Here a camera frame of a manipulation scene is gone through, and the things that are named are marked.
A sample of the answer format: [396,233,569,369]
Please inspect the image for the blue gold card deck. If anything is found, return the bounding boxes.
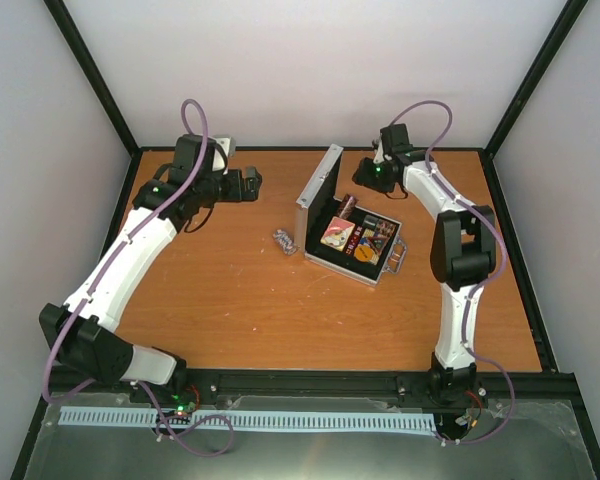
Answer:
[354,236,388,265]

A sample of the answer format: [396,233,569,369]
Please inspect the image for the aluminium poker case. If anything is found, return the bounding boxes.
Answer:
[293,144,407,286]

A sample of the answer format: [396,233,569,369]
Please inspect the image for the small dark chip stack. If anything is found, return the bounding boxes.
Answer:
[363,215,379,229]

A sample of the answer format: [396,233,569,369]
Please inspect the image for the black red triangle button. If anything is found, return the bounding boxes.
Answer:
[365,232,390,256]

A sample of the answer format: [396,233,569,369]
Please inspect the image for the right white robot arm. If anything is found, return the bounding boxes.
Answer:
[353,124,503,405]

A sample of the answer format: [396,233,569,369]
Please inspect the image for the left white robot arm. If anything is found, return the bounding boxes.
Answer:
[39,134,262,403]

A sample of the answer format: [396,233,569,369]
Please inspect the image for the poker chips in case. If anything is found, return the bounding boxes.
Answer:
[374,220,397,239]

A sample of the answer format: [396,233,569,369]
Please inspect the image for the red dice row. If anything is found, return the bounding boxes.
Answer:
[344,225,364,256]

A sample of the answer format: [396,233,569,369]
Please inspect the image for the red playing card deck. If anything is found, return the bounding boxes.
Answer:
[320,216,355,252]

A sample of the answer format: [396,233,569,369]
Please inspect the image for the clear dealer puck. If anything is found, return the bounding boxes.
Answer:
[321,227,350,251]

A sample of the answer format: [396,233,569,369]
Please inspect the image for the orange button in case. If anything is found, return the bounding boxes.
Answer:
[354,244,375,263]

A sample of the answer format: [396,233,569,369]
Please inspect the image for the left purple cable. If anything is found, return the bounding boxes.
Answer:
[42,99,235,455]

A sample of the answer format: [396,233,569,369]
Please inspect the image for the purple cable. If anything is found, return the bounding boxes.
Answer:
[42,99,235,455]
[372,100,517,446]

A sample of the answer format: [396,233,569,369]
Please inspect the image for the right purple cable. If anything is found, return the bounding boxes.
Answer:
[372,100,517,446]

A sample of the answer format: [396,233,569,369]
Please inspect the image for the black front rail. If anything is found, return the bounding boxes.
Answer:
[167,369,429,403]

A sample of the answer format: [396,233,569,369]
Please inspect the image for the light blue cable duct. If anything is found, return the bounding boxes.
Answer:
[57,406,435,436]

